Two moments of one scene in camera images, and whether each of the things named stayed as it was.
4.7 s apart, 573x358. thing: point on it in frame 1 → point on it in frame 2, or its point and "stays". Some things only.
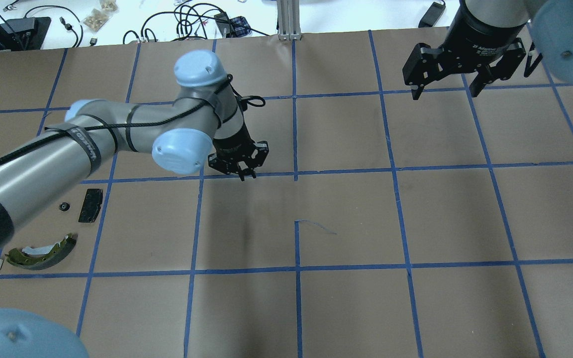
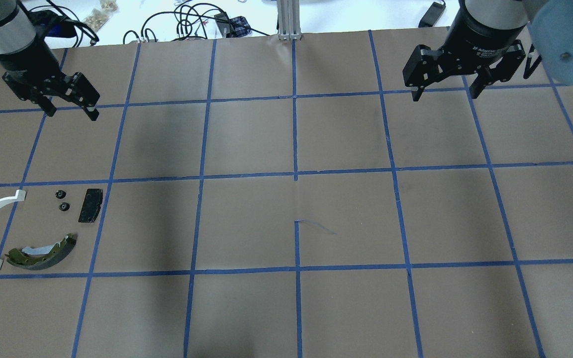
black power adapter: (432, 15) stays
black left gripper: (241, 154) → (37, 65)
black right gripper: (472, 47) stays
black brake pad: (91, 206) stays
